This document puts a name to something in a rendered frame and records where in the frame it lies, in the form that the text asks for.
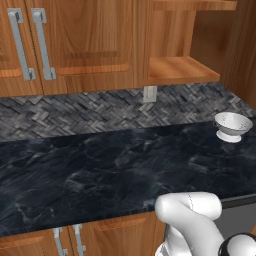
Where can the wooden base cabinet door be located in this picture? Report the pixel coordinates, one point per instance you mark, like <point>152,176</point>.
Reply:
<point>120,236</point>
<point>30,245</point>

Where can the wooden open shelf unit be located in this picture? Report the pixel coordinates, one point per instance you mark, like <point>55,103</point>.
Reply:
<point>186,43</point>

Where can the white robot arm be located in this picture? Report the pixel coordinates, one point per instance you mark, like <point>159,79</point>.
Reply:
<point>193,220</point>

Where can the white wall outlet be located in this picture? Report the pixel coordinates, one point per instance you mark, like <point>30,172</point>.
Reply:
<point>149,94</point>

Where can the white colander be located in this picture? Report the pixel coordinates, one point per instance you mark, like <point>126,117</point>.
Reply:
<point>232,126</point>

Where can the grey dishwasher front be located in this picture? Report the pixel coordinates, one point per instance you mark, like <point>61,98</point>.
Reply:
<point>238,218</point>

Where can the wooden wall cabinet door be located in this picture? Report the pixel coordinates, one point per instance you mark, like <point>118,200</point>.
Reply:
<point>93,43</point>
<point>13,50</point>

